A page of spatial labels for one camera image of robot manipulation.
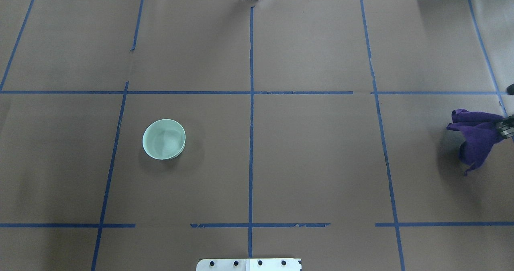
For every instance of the purple microfiber cloth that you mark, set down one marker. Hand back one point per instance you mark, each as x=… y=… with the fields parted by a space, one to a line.
x=480 y=134

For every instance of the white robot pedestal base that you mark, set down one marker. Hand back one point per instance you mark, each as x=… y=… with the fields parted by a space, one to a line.
x=250 y=264

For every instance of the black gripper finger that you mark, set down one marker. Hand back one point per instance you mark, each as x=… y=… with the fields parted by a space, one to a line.
x=510 y=89
x=505 y=127

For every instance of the mint green bowl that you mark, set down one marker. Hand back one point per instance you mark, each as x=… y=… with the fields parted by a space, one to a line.
x=164 y=139

